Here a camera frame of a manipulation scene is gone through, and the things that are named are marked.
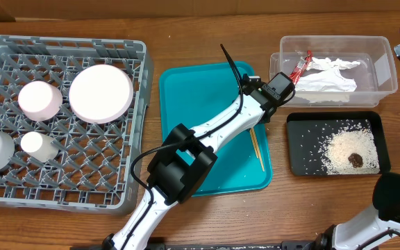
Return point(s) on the teal plastic tray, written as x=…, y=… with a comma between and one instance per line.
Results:
x=194, y=95

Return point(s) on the large white plate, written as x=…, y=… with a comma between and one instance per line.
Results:
x=100, y=94

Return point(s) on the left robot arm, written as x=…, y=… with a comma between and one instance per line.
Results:
x=187, y=155

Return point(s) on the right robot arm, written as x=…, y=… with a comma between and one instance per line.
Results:
x=373, y=226

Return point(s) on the red snack wrapper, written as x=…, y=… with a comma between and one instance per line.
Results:
x=301, y=67

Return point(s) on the grey dish rack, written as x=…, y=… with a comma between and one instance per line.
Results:
x=94, y=169

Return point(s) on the wooden chopstick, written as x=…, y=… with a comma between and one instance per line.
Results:
x=254, y=142
x=261, y=159

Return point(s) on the brown food scrap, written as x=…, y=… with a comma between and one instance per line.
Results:
x=356, y=160

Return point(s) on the white cup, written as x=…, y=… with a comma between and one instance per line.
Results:
x=39, y=146

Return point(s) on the white napkin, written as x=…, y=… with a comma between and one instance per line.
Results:
x=328, y=77

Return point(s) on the white rice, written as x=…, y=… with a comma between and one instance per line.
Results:
x=329, y=143

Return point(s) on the clear plastic bin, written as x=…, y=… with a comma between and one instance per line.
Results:
x=375, y=77

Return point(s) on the black plastic tray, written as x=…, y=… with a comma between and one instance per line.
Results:
x=297, y=123

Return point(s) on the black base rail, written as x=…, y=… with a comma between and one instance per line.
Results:
x=285, y=245

